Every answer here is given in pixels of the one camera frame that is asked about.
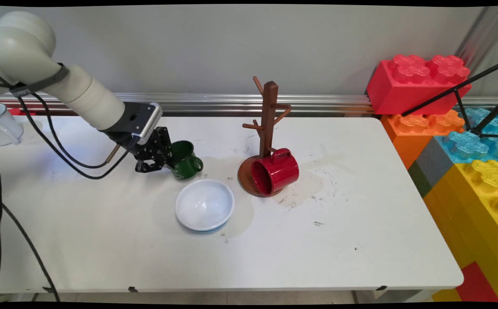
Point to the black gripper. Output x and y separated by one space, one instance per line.
124 122

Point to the green enamel mug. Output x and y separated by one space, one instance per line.
186 167

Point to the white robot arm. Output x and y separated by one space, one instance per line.
21 47

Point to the white bowl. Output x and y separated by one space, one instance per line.
205 206

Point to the red ceramic mug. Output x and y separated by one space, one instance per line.
281 171

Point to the brown wooden mug tree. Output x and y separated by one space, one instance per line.
270 98

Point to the white mug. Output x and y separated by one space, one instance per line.
2 128

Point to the large orange toy brick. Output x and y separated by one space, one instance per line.
403 141

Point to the large red toy brick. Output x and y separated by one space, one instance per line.
403 86

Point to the large dark green toy brick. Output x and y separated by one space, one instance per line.
418 182

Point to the large grey toy brick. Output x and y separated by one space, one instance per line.
433 165

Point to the black tripod legs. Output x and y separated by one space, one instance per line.
455 89

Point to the large yellow toy brick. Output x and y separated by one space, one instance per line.
459 214

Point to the large blue toy brick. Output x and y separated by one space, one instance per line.
467 148

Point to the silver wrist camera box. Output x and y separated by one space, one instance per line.
148 122

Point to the aluminium rail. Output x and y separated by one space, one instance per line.
214 103

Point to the aluminium upright post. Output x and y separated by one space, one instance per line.
484 34

